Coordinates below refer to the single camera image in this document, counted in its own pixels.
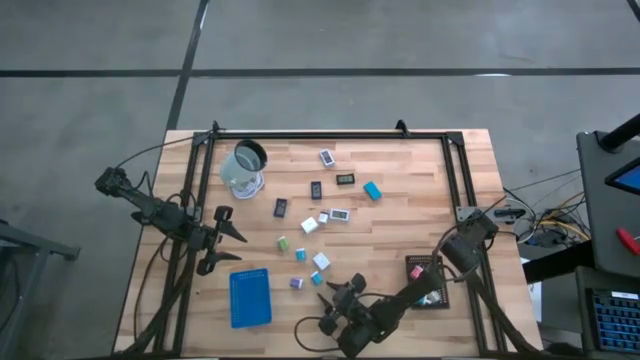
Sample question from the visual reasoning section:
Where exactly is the black plastic basket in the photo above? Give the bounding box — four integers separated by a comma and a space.
403, 253, 450, 310

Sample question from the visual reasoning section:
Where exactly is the blue plastic basket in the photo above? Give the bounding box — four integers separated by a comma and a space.
228, 267, 274, 330

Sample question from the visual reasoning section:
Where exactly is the grey metal table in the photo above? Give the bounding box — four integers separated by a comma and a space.
0, 218, 82, 360

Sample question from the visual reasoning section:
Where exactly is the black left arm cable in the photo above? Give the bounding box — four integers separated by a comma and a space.
115, 130, 214, 170

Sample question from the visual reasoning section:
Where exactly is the red hand tool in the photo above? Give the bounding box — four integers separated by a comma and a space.
615, 227, 640, 257

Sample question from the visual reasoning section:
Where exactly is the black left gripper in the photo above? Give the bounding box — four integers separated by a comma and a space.
188, 205, 249, 277

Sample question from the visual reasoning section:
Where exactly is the grey metal mounting plate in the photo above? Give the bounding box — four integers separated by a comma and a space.
455, 205, 485, 224

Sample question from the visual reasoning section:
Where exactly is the white coiled cable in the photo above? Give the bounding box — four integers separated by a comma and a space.
229, 172, 266, 201

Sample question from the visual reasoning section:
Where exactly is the backlit keyboard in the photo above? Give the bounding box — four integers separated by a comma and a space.
585, 288, 640, 354

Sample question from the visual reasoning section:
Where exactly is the teal rectangular box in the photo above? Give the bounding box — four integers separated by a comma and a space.
362, 180, 383, 202

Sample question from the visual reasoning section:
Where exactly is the black aluminium table frame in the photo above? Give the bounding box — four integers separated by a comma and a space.
115, 119, 544, 357

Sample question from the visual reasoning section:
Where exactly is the tablet screen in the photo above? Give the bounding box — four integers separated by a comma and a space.
604, 157, 640, 197

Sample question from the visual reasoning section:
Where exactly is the grey operator desk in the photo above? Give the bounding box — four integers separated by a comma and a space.
575, 128, 640, 279

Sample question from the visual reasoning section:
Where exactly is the black desk pole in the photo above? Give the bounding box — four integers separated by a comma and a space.
597, 113, 640, 154

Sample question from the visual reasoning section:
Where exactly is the white paper sheet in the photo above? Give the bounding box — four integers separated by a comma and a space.
519, 257, 544, 324

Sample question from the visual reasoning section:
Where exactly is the floor cable bundle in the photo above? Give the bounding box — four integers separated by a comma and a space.
492, 169, 594, 249

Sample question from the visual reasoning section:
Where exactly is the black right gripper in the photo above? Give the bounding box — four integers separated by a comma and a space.
318, 272, 389, 357

